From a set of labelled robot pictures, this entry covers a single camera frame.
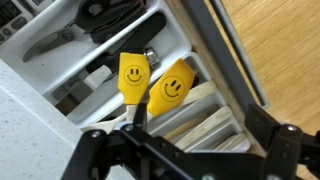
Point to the white cutlery tray organizer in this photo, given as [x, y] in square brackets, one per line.
[30, 89]

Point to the yellow smiley silicone spatula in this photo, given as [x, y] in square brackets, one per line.
[134, 75]

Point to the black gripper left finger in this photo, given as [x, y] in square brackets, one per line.
[144, 156]

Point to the black handled knife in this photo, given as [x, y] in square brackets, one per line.
[133, 42]

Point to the black scissors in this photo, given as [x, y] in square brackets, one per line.
[100, 19]

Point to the grey top drawer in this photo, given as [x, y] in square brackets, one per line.
[205, 39]

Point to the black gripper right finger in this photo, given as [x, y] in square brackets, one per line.
[286, 146]

